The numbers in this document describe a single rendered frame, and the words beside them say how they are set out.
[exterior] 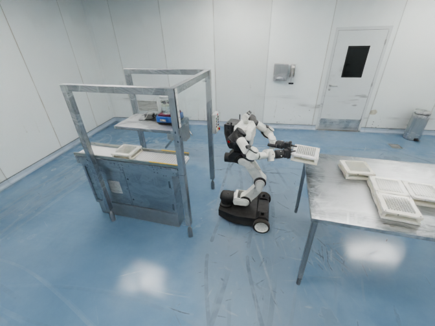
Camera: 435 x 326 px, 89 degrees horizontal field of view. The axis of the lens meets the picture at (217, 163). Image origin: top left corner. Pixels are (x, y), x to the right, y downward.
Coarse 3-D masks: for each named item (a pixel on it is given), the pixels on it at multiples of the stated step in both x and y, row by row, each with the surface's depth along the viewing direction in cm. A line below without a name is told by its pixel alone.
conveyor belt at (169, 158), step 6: (96, 150) 269; (102, 150) 268; (108, 150) 268; (114, 150) 267; (84, 156) 258; (138, 156) 253; (144, 156) 253; (150, 156) 252; (156, 156) 252; (162, 156) 252; (168, 156) 251; (174, 156) 251; (186, 156) 250; (162, 162) 239; (168, 162) 239; (174, 162) 238
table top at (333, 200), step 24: (312, 168) 229; (336, 168) 228; (384, 168) 225; (408, 168) 224; (432, 168) 223; (312, 192) 196; (336, 192) 195; (360, 192) 194; (312, 216) 171; (336, 216) 170; (360, 216) 170; (432, 216) 168; (432, 240) 152
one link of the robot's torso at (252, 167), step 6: (240, 162) 251; (246, 162) 249; (252, 162) 255; (246, 168) 254; (252, 168) 253; (258, 168) 264; (252, 174) 259; (258, 174) 258; (264, 174) 266; (264, 180) 259
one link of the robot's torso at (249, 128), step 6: (234, 120) 243; (240, 120) 243; (228, 126) 234; (234, 126) 230; (240, 126) 228; (246, 126) 228; (252, 126) 234; (228, 132) 237; (246, 132) 225; (252, 132) 233; (246, 138) 228; (252, 138) 238; (228, 144) 245; (234, 144) 240; (234, 150) 247; (240, 150) 242
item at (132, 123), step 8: (128, 120) 226; (136, 120) 226; (144, 120) 225; (152, 120) 225; (120, 128) 214; (128, 128) 211; (136, 128) 209; (144, 128) 207; (152, 128) 206; (160, 128) 206; (168, 128) 205
